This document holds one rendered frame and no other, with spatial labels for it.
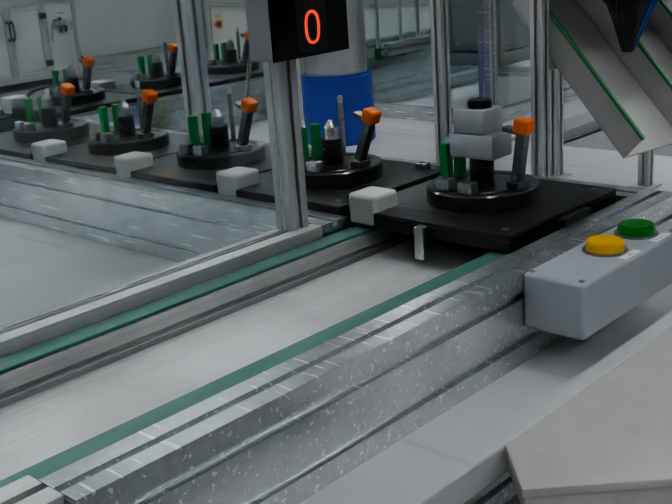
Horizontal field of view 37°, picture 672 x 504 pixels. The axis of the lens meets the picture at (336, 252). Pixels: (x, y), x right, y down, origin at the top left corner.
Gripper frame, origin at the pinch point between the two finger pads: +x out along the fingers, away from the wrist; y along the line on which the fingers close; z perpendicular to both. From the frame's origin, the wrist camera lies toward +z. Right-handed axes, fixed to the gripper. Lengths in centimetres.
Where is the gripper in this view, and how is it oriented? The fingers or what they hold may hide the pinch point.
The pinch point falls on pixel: (628, 19)
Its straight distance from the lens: 117.1
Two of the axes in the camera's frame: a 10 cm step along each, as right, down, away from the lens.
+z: -7.3, -1.6, 6.6
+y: -6.8, 2.7, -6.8
